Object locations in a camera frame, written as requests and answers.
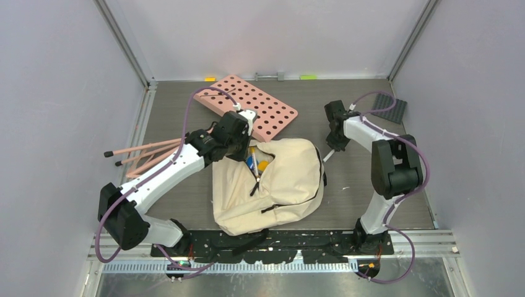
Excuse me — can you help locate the cream canvas backpack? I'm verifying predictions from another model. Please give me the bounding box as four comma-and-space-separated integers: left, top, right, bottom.
212, 138, 326, 236

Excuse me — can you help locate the green tape piece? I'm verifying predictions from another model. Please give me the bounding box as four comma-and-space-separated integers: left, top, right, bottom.
299, 75, 318, 80

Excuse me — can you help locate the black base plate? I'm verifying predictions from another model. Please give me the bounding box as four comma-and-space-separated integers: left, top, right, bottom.
165, 230, 394, 264

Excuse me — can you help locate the pink music stand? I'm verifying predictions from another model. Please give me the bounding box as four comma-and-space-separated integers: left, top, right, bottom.
103, 75, 298, 178

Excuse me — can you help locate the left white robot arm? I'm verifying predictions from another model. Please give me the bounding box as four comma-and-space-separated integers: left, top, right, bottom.
97, 110, 258, 256

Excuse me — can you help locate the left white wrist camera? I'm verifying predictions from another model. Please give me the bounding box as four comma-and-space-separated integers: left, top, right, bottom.
233, 103, 258, 136

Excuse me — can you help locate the dark grey studded plate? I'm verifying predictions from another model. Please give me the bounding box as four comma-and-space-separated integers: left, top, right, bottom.
371, 94, 407, 124

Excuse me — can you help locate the yellow eraser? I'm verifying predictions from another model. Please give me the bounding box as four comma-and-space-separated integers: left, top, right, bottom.
258, 161, 269, 172

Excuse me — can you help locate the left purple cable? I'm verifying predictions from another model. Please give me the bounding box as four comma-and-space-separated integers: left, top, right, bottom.
94, 87, 243, 280

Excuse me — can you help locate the blue eraser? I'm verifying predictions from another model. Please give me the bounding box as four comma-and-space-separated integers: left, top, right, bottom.
245, 157, 254, 171

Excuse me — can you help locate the yellow capped white marker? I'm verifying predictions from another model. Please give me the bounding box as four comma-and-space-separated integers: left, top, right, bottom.
250, 147, 259, 178

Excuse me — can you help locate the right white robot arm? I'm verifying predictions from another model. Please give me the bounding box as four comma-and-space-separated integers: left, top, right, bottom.
324, 100, 423, 254

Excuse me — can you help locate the blue capped white marker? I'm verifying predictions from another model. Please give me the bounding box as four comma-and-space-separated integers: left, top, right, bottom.
323, 149, 336, 163

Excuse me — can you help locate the metal wall bracket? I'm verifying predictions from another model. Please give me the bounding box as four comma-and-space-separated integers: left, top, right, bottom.
254, 72, 285, 82

